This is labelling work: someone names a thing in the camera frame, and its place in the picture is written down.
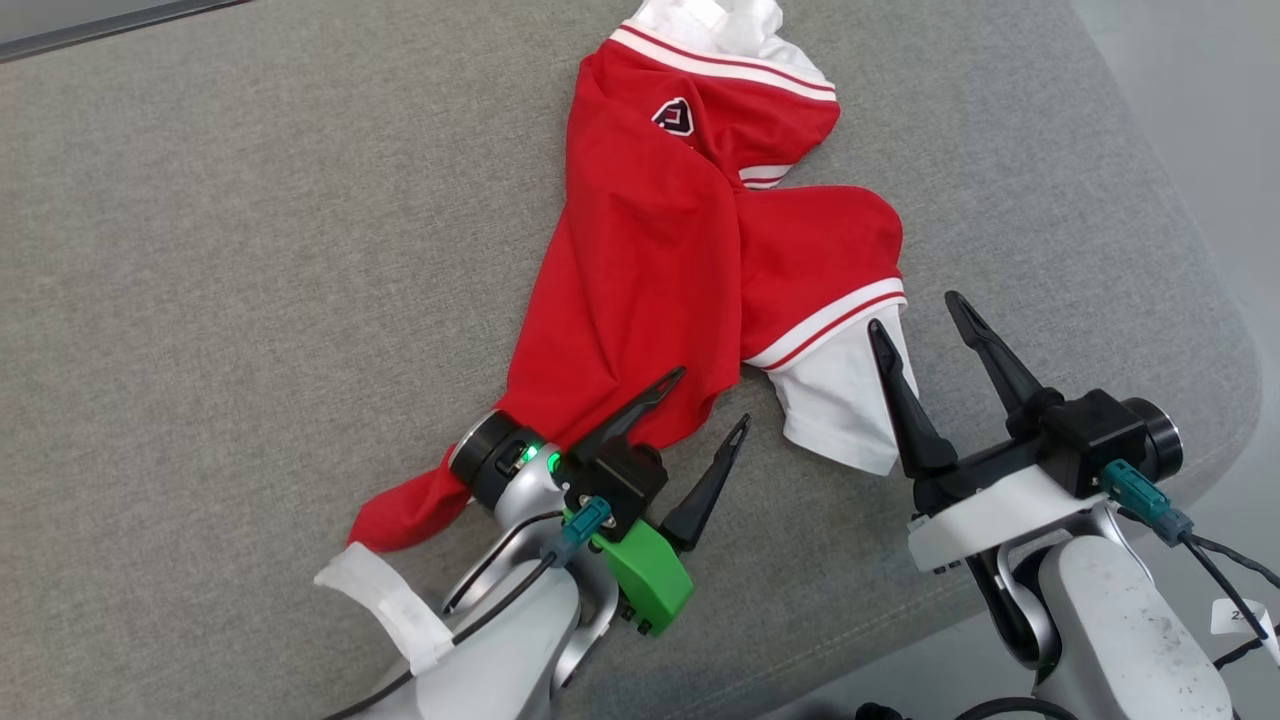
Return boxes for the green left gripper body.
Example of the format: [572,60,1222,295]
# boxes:
[598,515,695,639]

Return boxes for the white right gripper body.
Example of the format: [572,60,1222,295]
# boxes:
[907,433,1108,575]

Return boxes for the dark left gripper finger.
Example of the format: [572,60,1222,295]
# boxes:
[659,414,752,554]
[568,366,688,473]

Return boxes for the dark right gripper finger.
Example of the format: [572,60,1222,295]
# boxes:
[944,290,1065,438]
[867,318,961,483]

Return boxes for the red jersey white sleeves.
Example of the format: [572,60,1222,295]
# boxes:
[313,0,919,677]

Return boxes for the grey fabric sofa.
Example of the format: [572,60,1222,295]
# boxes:
[0,0,1263,720]

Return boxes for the left camera cable teal plug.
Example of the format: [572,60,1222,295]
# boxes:
[322,497,614,720]

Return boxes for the camera cable teal plug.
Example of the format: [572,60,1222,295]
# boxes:
[1100,458,1280,646]
[322,497,614,720]

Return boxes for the right camera cable teal plug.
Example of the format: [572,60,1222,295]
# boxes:
[1100,458,1280,646]

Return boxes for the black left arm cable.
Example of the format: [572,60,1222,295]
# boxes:
[441,510,566,616]

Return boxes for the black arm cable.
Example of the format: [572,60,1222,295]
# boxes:
[441,510,566,616]
[855,695,1053,720]

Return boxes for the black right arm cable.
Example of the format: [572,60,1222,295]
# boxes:
[855,695,1053,720]

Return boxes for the white cable label tag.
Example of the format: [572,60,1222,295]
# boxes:
[1210,598,1280,668]

